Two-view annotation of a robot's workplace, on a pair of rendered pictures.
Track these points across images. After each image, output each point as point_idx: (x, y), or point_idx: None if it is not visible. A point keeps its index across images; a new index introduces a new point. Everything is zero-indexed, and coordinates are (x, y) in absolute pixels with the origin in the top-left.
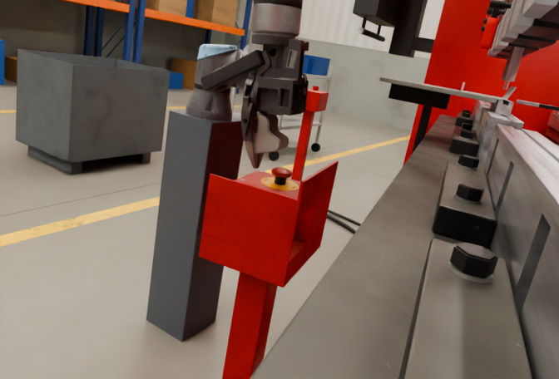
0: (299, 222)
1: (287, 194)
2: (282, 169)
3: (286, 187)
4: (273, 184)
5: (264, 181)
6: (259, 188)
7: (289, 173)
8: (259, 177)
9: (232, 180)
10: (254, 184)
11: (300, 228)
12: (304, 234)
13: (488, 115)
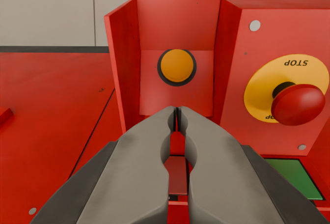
0: (210, 120)
1: (228, 119)
2: (292, 113)
3: (264, 108)
4: (263, 87)
5: (276, 67)
6: (123, 126)
7: (287, 125)
8: (307, 42)
9: (113, 76)
10: (237, 59)
11: (208, 117)
12: (207, 117)
13: None
